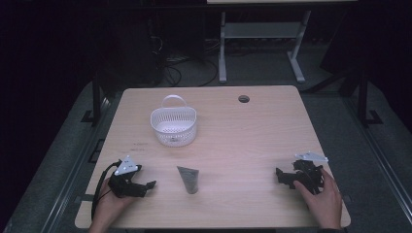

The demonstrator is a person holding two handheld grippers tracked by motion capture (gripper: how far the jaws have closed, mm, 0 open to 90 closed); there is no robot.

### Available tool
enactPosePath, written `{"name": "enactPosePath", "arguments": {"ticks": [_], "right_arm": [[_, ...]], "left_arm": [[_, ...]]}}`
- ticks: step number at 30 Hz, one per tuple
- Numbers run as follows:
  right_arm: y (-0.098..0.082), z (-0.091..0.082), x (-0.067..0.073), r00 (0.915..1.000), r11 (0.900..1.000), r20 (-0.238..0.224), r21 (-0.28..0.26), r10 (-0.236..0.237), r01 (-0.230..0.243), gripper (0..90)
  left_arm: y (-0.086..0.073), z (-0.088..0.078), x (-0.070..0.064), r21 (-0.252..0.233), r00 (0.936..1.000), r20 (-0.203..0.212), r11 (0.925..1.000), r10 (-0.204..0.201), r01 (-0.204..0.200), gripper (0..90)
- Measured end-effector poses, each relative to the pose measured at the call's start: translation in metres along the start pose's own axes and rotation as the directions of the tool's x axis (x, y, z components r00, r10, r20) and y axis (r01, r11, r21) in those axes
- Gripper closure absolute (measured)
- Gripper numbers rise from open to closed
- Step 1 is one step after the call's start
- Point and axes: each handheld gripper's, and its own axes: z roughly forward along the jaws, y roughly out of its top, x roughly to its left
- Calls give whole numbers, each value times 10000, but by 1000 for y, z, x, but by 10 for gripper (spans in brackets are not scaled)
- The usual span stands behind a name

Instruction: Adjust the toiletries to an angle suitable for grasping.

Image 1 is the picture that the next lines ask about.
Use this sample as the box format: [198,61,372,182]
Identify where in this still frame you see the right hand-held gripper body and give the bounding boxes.
[292,151,329,196]

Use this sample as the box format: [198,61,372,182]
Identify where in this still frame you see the grey squeeze tube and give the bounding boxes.
[176,165,200,195]

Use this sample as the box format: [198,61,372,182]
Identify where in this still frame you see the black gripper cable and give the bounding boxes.
[90,160,121,221]

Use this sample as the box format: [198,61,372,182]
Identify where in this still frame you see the person's left hand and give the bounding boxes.
[91,185,137,229]

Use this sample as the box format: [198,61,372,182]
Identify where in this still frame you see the black floor cables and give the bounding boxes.
[149,18,221,88]

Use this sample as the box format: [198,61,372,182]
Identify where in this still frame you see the white plastic basket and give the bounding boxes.
[150,94,198,149]

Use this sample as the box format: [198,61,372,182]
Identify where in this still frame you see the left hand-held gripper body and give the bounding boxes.
[107,154,149,199]

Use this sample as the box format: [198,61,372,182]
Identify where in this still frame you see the grey metal floor rail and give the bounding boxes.
[40,93,113,233]
[342,95,412,226]

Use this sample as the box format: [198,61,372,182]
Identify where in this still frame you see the white metal desk frame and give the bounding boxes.
[206,0,358,84]

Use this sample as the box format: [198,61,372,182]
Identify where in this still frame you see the black metal stand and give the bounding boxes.
[80,71,110,126]
[355,69,385,128]

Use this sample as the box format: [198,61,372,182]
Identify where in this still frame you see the person's right hand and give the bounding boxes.
[292,168,344,230]

